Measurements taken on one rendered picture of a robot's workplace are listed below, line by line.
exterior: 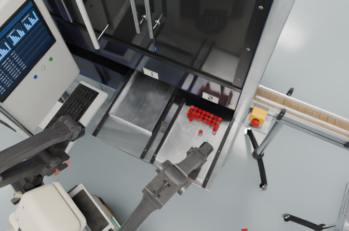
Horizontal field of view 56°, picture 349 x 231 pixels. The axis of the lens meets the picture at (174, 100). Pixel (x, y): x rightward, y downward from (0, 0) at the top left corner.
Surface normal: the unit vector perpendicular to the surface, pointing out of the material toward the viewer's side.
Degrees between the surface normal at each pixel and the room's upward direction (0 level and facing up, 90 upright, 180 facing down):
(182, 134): 0
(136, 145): 0
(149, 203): 52
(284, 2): 90
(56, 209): 43
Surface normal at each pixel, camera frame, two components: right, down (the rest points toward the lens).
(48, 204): 0.49, -0.73
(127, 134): -0.02, -0.44
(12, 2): 0.87, 0.43
